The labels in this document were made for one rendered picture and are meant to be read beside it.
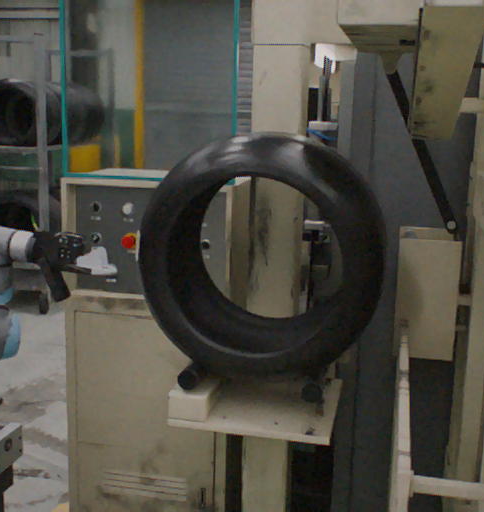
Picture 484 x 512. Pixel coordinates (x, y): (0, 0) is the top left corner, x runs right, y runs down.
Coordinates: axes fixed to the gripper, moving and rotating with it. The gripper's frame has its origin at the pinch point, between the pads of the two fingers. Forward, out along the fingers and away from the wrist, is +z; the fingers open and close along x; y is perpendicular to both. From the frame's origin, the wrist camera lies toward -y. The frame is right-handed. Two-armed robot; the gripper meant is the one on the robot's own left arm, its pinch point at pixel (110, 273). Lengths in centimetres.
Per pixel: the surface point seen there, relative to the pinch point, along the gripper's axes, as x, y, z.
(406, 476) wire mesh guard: -62, -2, 71
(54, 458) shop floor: 108, -118, -57
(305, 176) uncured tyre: -11, 32, 44
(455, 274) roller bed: 18, 11, 80
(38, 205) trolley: 309, -55, -175
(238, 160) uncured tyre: -11.3, 32.7, 29.3
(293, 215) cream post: 25.1, 17.4, 38.1
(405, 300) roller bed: 18, 3, 70
